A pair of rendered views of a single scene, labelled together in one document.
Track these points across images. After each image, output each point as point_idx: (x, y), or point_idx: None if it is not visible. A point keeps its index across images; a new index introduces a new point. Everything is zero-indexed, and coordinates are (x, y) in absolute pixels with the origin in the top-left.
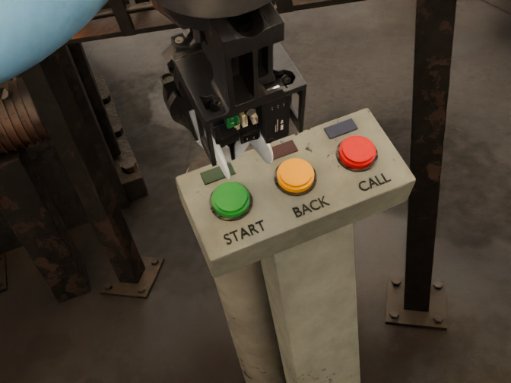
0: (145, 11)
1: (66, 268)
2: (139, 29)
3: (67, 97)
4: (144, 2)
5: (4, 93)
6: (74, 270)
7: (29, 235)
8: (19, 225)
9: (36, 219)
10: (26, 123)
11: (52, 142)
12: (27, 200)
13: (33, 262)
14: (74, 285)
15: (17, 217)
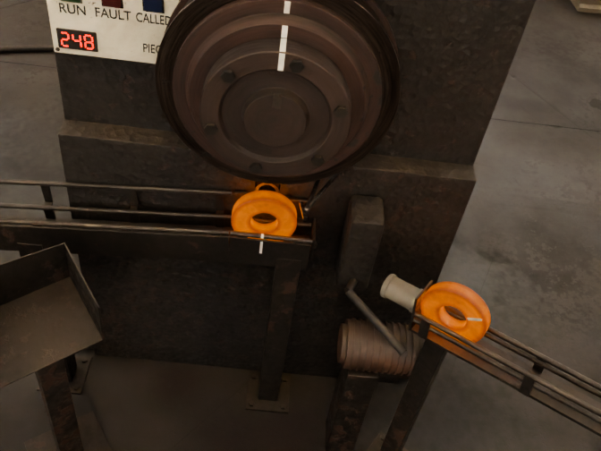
0: (537, 373)
1: (349, 437)
2: (532, 396)
3: (439, 366)
4: (547, 389)
5: (405, 353)
6: (353, 439)
7: (344, 413)
8: (344, 406)
9: (358, 407)
10: (402, 368)
11: (408, 381)
12: (362, 397)
13: (333, 426)
14: (344, 446)
15: (347, 403)
